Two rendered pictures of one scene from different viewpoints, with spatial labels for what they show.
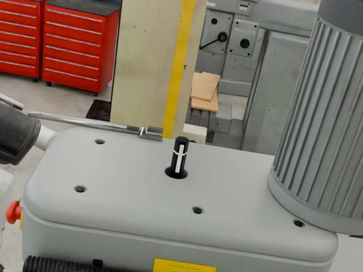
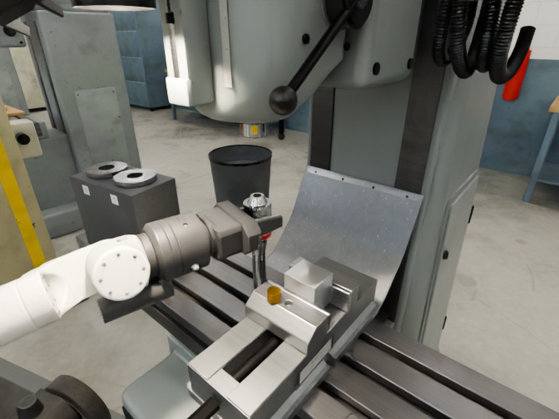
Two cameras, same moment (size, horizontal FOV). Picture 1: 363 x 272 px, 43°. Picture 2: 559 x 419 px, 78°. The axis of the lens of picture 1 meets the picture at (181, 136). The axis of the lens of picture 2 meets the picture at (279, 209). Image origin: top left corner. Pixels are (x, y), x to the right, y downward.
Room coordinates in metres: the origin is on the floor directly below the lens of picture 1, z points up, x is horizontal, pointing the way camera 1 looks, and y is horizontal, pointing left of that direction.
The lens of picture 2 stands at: (0.25, 0.36, 1.41)
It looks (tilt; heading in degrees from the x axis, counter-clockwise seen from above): 27 degrees down; 313
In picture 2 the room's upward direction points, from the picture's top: straight up
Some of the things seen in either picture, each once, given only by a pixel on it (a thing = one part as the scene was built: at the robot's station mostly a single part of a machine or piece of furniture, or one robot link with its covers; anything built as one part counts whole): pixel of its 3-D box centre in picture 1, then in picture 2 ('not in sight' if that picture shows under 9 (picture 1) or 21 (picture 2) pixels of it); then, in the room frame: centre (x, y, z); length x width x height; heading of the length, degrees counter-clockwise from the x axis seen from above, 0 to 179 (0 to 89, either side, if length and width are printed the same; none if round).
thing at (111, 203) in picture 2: not in sight; (128, 210); (1.02, 0.05, 1.04); 0.22 x 0.12 x 0.20; 12
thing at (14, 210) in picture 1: (17, 212); not in sight; (0.62, 0.25, 1.76); 0.04 x 0.03 x 0.04; 3
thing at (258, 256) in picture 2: not in sight; (259, 260); (0.63, 0.00, 1.05); 0.03 x 0.03 x 0.11
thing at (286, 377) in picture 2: not in sight; (296, 321); (0.52, 0.02, 0.99); 0.35 x 0.15 x 0.11; 93
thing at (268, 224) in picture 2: not in sight; (267, 226); (0.60, 0.00, 1.13); 0.06 x 0.02 x 0.03; 79
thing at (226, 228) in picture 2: not in sight; (209, 236); (0.65, 0.09, 1.13); 0.13 x 0.12 x 0.10; 169
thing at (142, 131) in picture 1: (96, 123); not in sight; (0.74, 0.16, 1.89); 0.24 x 0.04 x 0.01; 93
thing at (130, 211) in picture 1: (177, 213); not in sight; (0.63, -0.02, 1.81); 0.47 x 0.26 x 0.16; 93
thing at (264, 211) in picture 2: not in sight; (257, 215); (0.63, 0.00, 1.14); 0.05 x 0.05 x 0.05
